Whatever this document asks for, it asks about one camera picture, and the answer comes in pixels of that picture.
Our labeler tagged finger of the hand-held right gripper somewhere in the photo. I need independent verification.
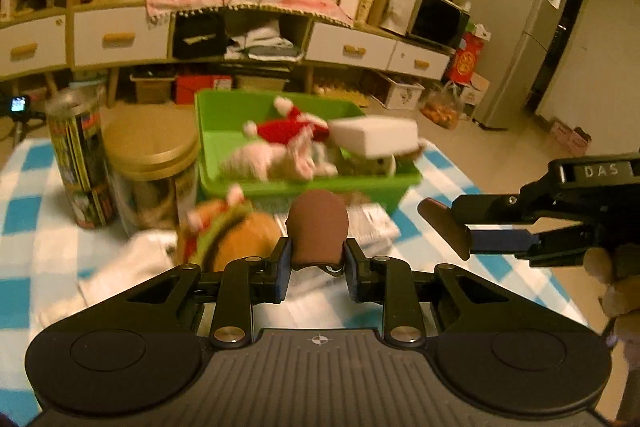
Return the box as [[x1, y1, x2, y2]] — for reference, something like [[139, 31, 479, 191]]
[[452, 187, 538, 225], [470, 229, 543, 258]]

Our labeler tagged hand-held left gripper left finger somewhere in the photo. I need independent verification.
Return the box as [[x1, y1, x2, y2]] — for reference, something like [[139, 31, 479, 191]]
[[100, 237, 293, 345]]

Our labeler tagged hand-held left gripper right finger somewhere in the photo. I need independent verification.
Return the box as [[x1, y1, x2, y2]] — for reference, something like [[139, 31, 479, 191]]
[[344, 238, 541, 345]]

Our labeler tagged dark brown piece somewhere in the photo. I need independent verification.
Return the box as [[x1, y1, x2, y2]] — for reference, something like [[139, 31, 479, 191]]
[[417, 198, 473, 258]]

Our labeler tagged brown round plush cushion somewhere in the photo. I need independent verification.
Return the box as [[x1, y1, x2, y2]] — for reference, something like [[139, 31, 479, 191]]
[[289, 189, 349, 270]]

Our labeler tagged pink plush toy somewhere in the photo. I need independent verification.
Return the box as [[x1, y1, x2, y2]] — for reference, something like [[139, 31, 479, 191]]
[[220, 141, 338, 182]]

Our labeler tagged white foam block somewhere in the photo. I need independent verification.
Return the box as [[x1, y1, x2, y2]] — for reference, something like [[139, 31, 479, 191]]
[[330, 117, 420, 158]]

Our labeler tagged white plush with red outfit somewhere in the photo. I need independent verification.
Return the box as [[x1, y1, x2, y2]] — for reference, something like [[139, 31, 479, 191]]
[[242, 96, 331, 145]]

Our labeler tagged green plastic bin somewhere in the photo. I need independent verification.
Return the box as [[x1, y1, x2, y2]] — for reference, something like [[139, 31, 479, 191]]
[[194, 88, 423, 212]]

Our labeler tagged person's right hand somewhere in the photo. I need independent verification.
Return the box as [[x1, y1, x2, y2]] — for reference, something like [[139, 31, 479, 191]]
[[582, 244, 640, 323]]

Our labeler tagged hamburger plush toy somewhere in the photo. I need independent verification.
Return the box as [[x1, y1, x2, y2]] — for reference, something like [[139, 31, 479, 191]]
[[177, 187, 281, 273]]

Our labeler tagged white patterned box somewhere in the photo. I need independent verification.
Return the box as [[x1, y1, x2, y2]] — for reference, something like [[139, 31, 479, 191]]
[[345, 202, 401, 248]]

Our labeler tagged cardboard box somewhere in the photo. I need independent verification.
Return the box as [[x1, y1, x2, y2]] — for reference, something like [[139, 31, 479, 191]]
[[547, 119, 593, 158]]

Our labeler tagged plastic bag of oranges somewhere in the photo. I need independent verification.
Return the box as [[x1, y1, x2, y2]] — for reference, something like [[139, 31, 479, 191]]
[[420, 82, 466, 128]]

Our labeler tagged white printed storage box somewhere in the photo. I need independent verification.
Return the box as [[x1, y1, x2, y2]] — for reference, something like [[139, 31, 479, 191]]
[[372, 72, 426, 110]]

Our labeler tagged white cloth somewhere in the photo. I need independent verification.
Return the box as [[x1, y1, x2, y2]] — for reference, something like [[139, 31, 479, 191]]
[[75, 232, 181, 308]]

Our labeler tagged red gift bag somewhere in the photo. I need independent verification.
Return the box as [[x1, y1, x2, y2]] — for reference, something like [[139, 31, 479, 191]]
[[445, 32, 493, 85]]

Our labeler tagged white cabinet drawer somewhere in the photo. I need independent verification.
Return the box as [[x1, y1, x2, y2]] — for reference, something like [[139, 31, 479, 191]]
[[0, 14, 67, 68], [305, 24, 398, 70], [74, 4, 168, 62], [387, 43, 451, 81]]

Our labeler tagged egg tray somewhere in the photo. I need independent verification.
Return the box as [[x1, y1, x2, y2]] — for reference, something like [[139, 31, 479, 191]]
[[312, 77, 371, 108]]

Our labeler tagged grey refrigerator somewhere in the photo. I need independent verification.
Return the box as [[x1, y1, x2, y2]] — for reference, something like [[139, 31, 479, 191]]
[[472, 0, 586, 130]]

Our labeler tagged jar with gold lid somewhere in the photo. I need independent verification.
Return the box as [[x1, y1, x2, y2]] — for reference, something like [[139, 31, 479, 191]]
[[102, 111, 201, 238]]

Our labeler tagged microwave oven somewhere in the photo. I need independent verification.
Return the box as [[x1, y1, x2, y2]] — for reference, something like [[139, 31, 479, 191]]
[[385, 0, 471, 50]]

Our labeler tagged red flat box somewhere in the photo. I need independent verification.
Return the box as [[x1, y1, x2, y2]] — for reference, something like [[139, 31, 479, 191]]
[[175, 74, 233, 105]]

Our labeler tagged beige storage box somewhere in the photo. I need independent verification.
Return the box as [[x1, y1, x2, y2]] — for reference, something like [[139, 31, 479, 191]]
[[130, 74, 176, 105]]

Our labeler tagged stack of folded clothes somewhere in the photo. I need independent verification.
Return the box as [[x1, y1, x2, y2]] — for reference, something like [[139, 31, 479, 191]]
[[225, 19, 306, 60]]

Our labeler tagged black yellow tall can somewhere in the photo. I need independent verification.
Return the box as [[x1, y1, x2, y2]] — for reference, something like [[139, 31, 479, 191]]
[[45, 88, 118, 230]]

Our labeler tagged black bag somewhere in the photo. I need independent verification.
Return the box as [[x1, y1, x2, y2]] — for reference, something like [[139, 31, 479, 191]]
[[172, 12, 228, 60]]

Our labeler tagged blue white checkered mat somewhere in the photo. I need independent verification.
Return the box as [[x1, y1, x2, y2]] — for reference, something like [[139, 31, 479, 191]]
[[0, 134, 591, 413]]

